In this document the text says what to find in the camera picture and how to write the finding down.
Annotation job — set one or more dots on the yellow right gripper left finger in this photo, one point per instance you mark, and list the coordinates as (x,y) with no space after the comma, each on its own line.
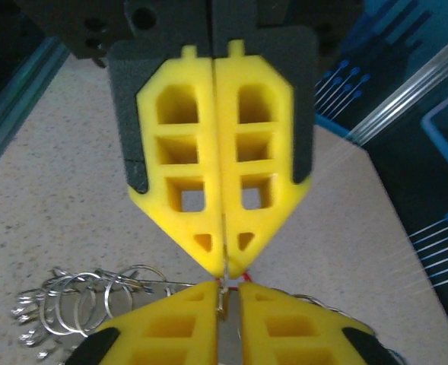
(193,315)

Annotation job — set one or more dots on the silver key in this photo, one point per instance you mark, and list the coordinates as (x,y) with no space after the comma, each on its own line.
(223,304)

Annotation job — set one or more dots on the red key tag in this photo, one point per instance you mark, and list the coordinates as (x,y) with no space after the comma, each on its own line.
(247,276)

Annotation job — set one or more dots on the aluminium side rail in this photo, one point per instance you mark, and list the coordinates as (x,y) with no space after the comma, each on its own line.
(14,114)

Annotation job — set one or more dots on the aluminium frame post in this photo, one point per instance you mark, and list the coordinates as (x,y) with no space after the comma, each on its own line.
(406,95)

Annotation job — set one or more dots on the bunch of small silver rings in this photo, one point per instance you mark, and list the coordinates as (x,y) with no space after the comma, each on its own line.
(24,306)

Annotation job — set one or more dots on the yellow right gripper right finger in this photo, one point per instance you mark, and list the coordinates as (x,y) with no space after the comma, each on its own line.
(258,315)

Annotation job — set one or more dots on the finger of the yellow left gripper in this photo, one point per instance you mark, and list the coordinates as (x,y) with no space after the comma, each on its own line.
(284,114)
(147,114)

